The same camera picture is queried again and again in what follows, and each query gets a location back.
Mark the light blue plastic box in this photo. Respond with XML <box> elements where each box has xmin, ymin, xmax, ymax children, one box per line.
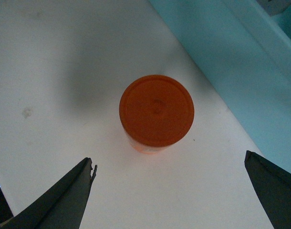
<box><xmin>151</xmin><ymin>0</ymin><xmax>291</xmax><ymax>173</ymax></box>

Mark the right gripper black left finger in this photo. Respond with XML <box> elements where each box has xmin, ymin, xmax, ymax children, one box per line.
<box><xmin>0</xmin><ymin>157</ymin><xmax>97</xmax><ymax>229</ymax></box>

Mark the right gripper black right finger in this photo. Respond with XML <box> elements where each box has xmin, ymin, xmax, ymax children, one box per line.
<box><xmin>245</xmin><ymin>150</ymin><xmax>291</xmax><ymax>229</ymax></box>

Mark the orange cylinder with white numbers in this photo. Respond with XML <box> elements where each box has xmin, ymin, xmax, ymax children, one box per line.
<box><xmin>119</xmin><ymin>75</ymin><xmax>195</xmax><ymax>154</ymax></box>

